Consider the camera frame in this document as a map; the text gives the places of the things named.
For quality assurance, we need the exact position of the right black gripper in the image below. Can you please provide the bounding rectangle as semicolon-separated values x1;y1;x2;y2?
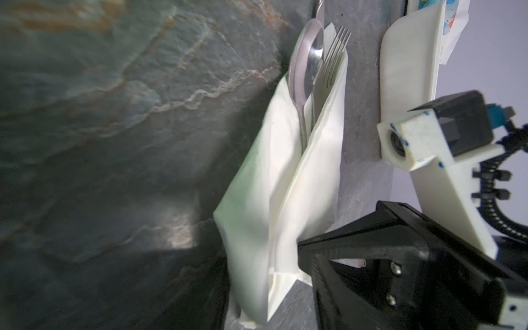
298;201;527;329

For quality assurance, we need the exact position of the white paper napkin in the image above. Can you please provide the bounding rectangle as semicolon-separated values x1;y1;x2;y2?
213;54;348;329

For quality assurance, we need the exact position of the silver fork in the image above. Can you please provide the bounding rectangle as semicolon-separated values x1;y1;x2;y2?
312;26;351;128

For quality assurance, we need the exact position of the silver spoon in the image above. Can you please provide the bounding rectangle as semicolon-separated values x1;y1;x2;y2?
287;19;324;153

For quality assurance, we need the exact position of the silver table knife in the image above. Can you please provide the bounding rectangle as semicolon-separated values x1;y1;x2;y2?
315;0;325;25

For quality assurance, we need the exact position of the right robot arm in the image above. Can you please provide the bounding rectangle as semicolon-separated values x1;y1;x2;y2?
298;201;527;329

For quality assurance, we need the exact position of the white oval plastic tub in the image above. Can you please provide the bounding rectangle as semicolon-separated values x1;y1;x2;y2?
378;0;448;160

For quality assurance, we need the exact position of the tissue pack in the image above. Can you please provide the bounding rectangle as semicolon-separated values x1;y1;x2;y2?
393;1;470;69

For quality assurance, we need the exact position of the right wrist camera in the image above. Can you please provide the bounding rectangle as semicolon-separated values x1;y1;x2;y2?
377;90;505;259

